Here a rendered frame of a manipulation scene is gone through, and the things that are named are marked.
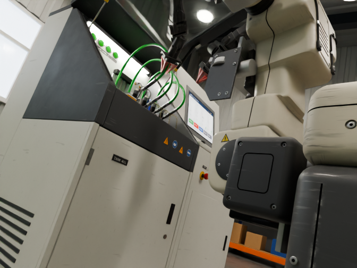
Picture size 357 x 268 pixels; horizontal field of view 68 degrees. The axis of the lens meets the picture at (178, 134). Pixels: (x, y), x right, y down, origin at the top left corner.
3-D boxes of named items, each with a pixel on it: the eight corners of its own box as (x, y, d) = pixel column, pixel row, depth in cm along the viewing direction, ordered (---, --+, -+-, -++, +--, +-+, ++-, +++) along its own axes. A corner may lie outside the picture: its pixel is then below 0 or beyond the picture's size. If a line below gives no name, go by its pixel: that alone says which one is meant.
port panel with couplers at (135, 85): (124, 115, 171) (138, 73, 179) (120, 115, 173) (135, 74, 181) (137, 123, 181) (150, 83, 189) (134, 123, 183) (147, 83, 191)
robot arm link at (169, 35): (169, 27, 121) (187, 22, 123) (160, 18, 129) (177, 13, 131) (172, 50, 130) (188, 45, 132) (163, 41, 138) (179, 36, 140)
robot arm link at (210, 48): (230, 36, 125) (239, 47, 131) (219, 27, 134) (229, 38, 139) (212, 56, 129) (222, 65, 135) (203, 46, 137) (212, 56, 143)
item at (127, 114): (102, 126, 97) (117, 87, 101) (95, 125, 100) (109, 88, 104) (189, 170, 144) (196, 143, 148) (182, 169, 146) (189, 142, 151)
